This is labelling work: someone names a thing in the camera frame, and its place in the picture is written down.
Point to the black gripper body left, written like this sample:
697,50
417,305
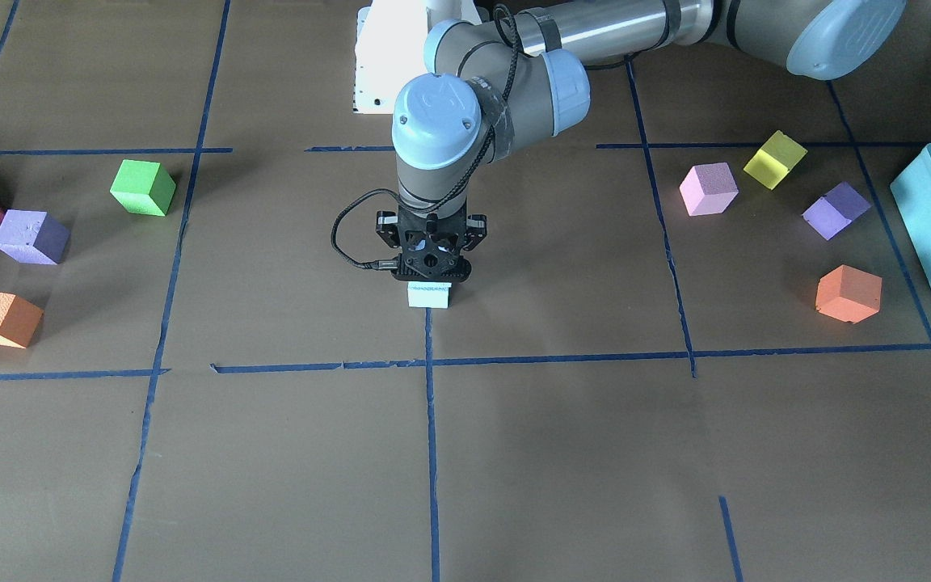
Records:
387,232

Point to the light blue block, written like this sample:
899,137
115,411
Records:
429,294

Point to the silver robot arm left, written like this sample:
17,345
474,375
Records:
490,89

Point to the light pink foam block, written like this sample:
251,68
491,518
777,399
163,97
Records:
708,188

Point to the green foam block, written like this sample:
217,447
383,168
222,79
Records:
143,187

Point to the yellow foam block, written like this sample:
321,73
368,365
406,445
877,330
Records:
775,159

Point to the purple foam block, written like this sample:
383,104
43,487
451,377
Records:
836,210
33,237

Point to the orange foam block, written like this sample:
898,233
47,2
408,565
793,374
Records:
19,320
849,294

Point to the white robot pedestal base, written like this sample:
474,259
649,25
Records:
389,47

